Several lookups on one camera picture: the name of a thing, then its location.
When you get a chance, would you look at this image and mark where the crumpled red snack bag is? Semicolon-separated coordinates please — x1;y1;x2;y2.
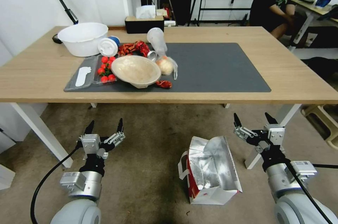
117;40;150;57

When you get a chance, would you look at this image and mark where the clear plastic clamshell container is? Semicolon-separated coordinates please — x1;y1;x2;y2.
64;55;118;92

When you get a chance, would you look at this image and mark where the white plastic basin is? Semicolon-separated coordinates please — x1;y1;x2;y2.
57;22;109;57

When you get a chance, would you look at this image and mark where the white tissue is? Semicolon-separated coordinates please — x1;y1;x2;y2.
136;5;157;19

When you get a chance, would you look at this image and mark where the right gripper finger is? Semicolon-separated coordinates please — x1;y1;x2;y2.
265;112;279;126
233;113;261;144

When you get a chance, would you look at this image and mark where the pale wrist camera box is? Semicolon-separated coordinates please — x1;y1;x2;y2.
263;123;286;147
80;134;109;160

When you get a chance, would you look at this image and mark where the dark grey table mat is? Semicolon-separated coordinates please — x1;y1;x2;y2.
64;42;272;93

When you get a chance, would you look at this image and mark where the clear plastic bottle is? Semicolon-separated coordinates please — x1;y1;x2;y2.
146;27;168;57

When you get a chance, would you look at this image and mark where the black tissue box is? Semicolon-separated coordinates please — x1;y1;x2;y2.
124;15;165;34

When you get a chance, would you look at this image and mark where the small red wrapper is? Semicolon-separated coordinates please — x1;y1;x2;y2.
156;79;173;89

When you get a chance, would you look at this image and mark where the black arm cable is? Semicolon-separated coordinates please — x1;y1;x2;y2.
30;142;83;224
286;161;338;224

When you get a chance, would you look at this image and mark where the wooden desk with white frame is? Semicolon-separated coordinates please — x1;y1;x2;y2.
289;0;338;49

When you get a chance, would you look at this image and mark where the beige paper bowl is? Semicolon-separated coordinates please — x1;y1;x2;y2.
111;55;162;89

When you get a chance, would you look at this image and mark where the white plastic spoon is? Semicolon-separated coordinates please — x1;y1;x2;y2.
75;66;92;87

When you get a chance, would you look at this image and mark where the black bag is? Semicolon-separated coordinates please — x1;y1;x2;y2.
301;56;338;88

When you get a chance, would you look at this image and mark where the white cabinet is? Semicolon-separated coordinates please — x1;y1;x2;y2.
0;102;49;154

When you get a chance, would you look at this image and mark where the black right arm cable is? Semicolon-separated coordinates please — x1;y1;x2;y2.
286;161;338;224

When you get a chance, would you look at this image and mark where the person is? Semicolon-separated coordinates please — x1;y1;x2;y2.
249;0;311;39

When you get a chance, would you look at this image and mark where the wooden table with white legs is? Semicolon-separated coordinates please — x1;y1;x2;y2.
0;25;338;169

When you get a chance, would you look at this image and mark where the blue cup with white lid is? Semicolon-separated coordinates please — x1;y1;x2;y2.
98;35;121;57

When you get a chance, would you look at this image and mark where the bread in clear bag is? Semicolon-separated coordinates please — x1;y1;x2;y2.
155;55;179;80

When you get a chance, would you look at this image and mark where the beige plastic stool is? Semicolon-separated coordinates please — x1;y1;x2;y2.
301;104;338;151

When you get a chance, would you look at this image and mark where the foil-lined food delivery bag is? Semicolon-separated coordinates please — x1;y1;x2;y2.
177;135;243;205

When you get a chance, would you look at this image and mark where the white box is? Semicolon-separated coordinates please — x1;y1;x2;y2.
0;163;16;191

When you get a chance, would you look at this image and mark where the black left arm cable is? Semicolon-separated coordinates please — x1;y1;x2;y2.
30;142;83;224

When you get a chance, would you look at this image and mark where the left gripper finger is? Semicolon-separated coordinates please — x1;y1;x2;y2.
82;120;95;136
105;118;126;151

